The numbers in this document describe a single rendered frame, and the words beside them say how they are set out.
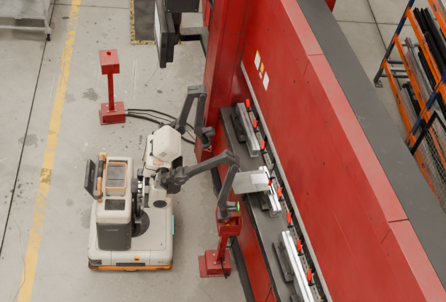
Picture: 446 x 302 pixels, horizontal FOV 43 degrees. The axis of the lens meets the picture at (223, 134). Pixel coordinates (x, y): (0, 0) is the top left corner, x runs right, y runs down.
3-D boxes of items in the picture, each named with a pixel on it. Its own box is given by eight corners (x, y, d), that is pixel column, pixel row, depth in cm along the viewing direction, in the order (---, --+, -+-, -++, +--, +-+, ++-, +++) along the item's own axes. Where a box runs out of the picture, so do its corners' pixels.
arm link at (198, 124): (198, 83, 376) (198, 95, 369) (206, 83, 377) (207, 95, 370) (193, 125, 409) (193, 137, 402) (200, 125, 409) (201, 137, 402)
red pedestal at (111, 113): (98, 110, 565) (93, 48, 502) (123, 108, 571) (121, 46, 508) (100, 125, 552) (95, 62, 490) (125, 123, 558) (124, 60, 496)
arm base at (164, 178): (158, 169, 377) (158, 184, 369) (168, 165, 374) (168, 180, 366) (166, 176, 383) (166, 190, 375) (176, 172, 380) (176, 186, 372)
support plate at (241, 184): (228, 174, 408) (228, 173, 408) (262, 170, 415) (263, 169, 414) (234, 194, 397) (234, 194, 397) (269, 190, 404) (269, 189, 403)
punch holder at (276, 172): (271, 176, 389) (275, 162, 376) (282, 175, 391) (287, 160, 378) (277, 194, 379) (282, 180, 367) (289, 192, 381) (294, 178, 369)
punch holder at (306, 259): (298, 253, 352) (304, 239, 339) (310, 251, 354) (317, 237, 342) (306, 275, 343) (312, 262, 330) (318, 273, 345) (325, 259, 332)
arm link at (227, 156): (230, 144, 360) (230, 154, 352) (241, 158, 367) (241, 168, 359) (173, 168, 375) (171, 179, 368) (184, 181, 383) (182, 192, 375)
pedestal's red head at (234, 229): (215, 213, 424) (218, 200, 411) (235, 212, 427) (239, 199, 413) (218, 236, 412) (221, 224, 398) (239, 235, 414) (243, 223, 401)
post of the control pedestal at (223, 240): (215, 255, 461) (223, 221, 421) (222, 255, 462) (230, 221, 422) (216, 261, 458) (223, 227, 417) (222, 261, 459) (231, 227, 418)
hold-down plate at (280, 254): (272, 243, 389) (273, 241, 386) (279, 242, 390) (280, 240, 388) (285, 283, 370) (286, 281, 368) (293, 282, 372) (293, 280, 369)
